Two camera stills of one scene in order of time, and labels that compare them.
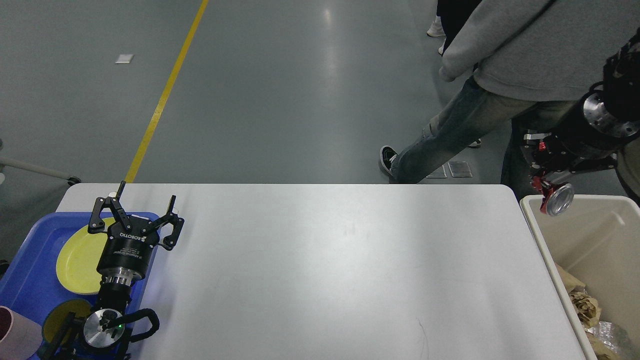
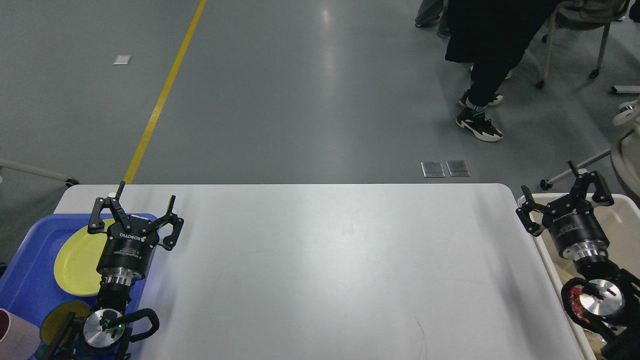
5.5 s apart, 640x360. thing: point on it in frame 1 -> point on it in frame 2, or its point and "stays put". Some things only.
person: x=526 y=61 -> x=431 y=12
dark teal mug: x=63 y=329 stays put
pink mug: x=20 y=336 stays put
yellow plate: x=77 y=264 stays put
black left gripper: x=125 y=255 stays put
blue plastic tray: x=144 y=278 stays put
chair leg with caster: x=10 y=162 stays put
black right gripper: x=600 y=128 -> x=576 y=228
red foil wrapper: x=540 y=184 -> x=577 y=306
